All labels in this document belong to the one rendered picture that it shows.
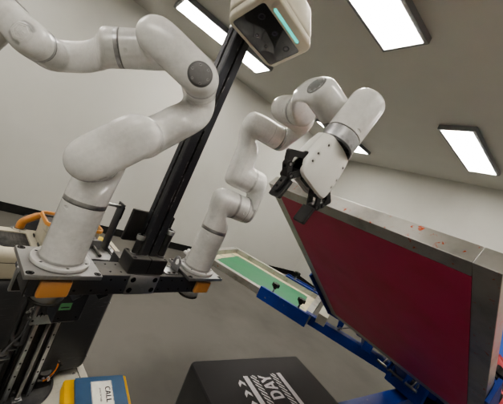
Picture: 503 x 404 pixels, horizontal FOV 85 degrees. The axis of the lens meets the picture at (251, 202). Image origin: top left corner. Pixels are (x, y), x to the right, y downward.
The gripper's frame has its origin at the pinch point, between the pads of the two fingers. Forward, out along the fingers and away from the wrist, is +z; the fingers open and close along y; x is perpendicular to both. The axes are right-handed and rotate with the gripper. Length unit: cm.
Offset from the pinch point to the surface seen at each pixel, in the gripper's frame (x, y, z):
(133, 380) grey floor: -114, -91, 128
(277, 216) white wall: -380, -348, -72
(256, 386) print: -11, -44, 43
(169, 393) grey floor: -101, -112, 122
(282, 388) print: -9, -54, 40
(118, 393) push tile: -12, -5, 53
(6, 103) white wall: -380, 79, 54
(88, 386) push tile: -14, 1, 55
